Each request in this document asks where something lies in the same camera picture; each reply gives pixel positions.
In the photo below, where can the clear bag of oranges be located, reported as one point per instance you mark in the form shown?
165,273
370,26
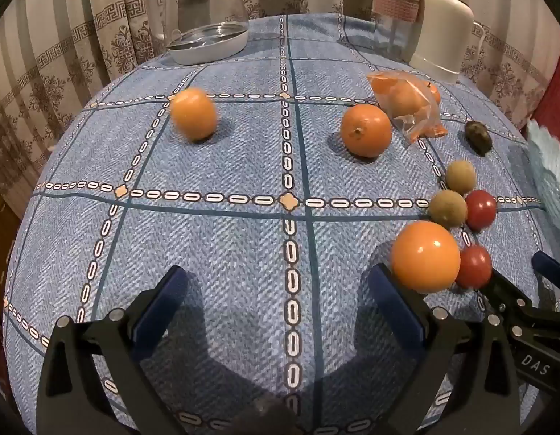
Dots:
404,99

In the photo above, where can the small round brown fruit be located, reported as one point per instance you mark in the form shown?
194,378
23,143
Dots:
447,208
460,176

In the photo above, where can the smooth large orange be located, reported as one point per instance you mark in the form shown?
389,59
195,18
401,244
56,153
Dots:
425,256

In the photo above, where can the dark brown round fruit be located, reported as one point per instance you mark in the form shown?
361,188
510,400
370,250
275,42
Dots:
478,137

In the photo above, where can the blue checked tablecloth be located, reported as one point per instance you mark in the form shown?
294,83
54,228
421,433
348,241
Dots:
239,258

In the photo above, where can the beige patterned curtain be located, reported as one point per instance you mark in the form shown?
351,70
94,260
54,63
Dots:
58,54

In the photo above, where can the clear glass fruit plate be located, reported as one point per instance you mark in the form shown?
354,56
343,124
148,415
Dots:
549,167

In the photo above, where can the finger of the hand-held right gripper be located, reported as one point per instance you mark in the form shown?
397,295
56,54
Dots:
549,265
509,291

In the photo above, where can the glass cup with pink lid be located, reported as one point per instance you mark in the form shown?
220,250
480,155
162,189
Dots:
395,9

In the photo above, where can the red tomato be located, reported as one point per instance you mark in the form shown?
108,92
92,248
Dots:
476,266
481,210

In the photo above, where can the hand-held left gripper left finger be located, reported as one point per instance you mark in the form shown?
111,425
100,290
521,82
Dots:
171,292

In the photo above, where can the red sofa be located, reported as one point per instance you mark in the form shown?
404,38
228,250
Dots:
556,99

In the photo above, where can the small orange with stem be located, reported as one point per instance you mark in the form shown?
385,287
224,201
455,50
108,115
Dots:
434,94

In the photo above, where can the glass kettle with white base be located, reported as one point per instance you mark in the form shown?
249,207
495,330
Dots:
207,9

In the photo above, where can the cream thermos flask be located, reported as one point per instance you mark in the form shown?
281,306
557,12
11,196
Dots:
443,22

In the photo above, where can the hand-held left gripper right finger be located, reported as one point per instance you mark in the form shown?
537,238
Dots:
389,294

